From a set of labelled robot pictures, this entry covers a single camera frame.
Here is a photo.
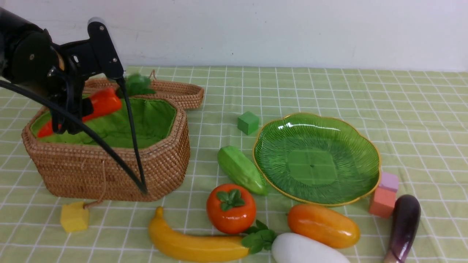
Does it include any yellow foam cube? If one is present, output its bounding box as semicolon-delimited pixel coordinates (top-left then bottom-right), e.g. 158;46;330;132
60;201;89;233

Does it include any orange foam cube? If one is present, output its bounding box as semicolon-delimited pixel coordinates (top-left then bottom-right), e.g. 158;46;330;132
368;187;396;218

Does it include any orange toy carrot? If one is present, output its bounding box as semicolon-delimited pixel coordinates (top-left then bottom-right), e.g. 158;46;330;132
37;74;156;138

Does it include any green foam cube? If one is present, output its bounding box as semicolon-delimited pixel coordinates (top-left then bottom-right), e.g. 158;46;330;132
237;111;260;135

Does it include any green toy cucumber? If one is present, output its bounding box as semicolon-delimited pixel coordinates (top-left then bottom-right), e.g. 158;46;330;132
217;145;268;196

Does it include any pink foam cube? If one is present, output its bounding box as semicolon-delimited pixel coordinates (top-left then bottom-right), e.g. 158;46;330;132
379;172;399;193

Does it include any yellow toy banana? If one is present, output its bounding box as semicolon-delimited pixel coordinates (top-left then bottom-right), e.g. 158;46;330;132
148;206;249;263

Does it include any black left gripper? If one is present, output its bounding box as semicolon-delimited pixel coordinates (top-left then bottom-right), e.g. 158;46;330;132
48;17;124;134

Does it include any woven wicker basket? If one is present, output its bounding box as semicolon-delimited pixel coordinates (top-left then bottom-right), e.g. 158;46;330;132
22;97;190;202

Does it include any green glass leaf plate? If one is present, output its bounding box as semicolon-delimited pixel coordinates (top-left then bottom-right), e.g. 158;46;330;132
252;112;381;207

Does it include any white toy radish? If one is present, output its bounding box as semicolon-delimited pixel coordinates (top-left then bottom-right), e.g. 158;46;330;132
241;220;351;263

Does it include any orange toy mango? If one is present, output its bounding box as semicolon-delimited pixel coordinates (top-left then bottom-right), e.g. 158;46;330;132
287;204;361;249

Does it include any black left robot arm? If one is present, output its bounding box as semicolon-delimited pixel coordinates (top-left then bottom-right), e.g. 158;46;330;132
1;8;124;134

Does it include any green checkered tablecloth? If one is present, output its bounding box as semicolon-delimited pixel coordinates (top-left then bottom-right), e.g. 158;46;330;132
0;66;468;263

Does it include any woven wicker basket lid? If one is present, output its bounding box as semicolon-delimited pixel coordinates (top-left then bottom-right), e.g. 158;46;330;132
83;69;205;110

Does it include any purple toy eggplant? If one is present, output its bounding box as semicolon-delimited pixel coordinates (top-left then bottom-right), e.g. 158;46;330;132
383;194;421;263

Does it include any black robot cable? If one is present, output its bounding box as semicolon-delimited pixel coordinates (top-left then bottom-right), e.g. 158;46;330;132
0;73;148;195

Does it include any orange toy persimmon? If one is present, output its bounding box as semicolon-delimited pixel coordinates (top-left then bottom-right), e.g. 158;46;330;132
206;184;256;235

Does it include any wooden basket toggle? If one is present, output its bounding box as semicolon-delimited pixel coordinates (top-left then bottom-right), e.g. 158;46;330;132
83;200;103;210

